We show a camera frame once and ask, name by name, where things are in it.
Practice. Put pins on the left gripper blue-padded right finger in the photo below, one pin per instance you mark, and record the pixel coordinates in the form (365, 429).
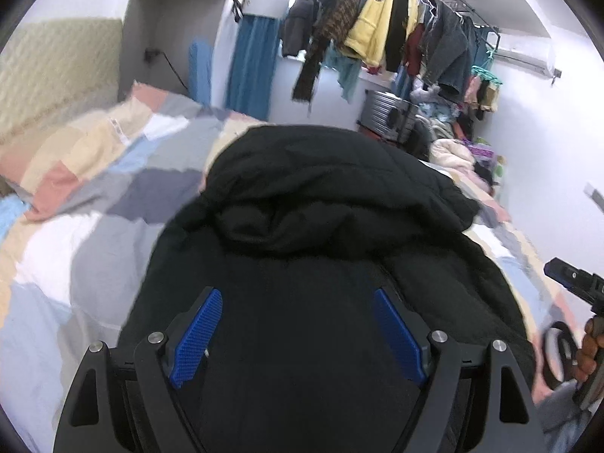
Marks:
(453, 381)

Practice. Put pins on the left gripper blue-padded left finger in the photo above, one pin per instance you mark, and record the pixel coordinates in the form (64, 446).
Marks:
(125, 399)

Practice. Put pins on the black padded coat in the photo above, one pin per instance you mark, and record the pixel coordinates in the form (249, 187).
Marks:
(298, 227)

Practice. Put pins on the person's right hand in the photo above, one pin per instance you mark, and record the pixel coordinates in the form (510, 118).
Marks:
(586, 355)

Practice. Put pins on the black belt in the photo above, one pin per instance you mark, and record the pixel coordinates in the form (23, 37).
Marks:
(566, 348)

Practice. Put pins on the patchwork pastel duvet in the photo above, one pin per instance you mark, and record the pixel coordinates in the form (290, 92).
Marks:
(72, 278)

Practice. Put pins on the cream bundled blanket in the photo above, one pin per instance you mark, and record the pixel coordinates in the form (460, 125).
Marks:
(450, 154)

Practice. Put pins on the teal clip hanger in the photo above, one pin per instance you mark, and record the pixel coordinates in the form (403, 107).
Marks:
(483, 57)

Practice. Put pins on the grey hard-shell suitcase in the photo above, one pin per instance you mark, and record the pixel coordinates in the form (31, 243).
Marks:
(388, 116)

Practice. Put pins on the patchwork pillow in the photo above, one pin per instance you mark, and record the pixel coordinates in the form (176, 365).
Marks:
(50, 164)

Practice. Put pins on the dark denim jacket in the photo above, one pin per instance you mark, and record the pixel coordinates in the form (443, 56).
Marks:
(448, 47)

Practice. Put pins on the teal hanging cloth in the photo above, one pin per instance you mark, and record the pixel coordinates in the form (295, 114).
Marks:
(348, 70)

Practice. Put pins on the yellow fleece jacket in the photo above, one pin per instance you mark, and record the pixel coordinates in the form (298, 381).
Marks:
(367, 38)

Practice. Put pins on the quilted cream headboard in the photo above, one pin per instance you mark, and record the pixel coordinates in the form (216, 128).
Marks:
(54, 71)

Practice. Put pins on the blue curtain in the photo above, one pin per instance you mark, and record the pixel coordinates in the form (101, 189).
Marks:
(253, 66)

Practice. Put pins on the brown plaid scarf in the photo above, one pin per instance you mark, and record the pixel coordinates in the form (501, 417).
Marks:
(332, 27)

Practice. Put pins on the blue folded board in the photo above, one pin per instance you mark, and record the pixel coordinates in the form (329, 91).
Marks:
(200, 71)

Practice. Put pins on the dark grey hanging jacket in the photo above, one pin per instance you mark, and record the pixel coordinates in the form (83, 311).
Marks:
(299, 23)

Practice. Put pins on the grey wall switch plate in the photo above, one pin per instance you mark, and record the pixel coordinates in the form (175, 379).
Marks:
(594, 195)

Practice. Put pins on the white wall air conditioner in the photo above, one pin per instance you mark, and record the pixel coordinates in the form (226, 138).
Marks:
(535, 64)

